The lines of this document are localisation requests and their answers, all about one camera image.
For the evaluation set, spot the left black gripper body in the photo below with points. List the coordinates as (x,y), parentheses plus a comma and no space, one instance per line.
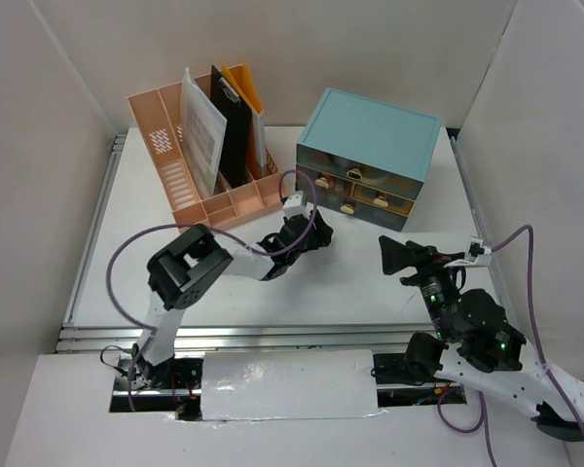
(316,238)

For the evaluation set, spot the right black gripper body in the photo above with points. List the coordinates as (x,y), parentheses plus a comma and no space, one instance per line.
(431,274)

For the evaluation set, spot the black clipboard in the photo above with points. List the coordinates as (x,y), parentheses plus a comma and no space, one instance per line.
(237,115)

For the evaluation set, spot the clear document pouch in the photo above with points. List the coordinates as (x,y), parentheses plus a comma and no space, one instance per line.
(203,130)

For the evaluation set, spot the orange folder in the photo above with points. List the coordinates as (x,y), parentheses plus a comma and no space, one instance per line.
(240,78)

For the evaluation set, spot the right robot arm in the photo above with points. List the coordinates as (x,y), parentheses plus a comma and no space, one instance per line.
(473,343)

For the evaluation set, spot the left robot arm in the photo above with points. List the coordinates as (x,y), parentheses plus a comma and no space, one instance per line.
(182,272)

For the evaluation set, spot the teal drawer cabinet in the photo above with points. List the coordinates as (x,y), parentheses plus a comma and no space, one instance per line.
(376,133)

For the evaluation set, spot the white foil covered plate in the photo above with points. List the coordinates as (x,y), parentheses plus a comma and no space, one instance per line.
(252,386)

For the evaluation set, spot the pink plastic file organizer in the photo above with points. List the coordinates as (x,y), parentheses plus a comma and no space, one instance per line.
(157,114)

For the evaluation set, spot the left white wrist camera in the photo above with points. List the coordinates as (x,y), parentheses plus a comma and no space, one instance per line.
(295,204)

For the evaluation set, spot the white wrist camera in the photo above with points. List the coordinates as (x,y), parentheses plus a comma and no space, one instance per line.
(476,255)
(295,204)

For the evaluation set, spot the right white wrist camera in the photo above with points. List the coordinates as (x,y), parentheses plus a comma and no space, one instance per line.
(476,255)

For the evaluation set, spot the aluminium rail frame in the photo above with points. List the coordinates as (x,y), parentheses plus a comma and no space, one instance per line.
(334,296)

